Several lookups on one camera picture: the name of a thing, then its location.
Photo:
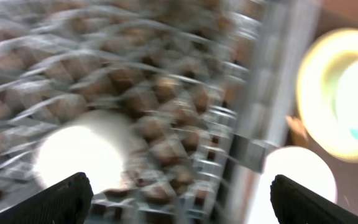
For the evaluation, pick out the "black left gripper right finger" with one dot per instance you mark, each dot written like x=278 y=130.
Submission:
x=295 y=204

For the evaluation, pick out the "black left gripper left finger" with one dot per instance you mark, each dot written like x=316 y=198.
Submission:
x=67 y=202

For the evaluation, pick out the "pink plastic bowl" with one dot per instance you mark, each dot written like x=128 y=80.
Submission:
x=299 y=164

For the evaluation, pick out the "yellow plastic plate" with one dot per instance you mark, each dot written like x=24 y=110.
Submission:
x=318 y=75

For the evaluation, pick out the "grey plastic dishwasher rack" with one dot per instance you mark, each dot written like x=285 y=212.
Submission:
x=195 y=92

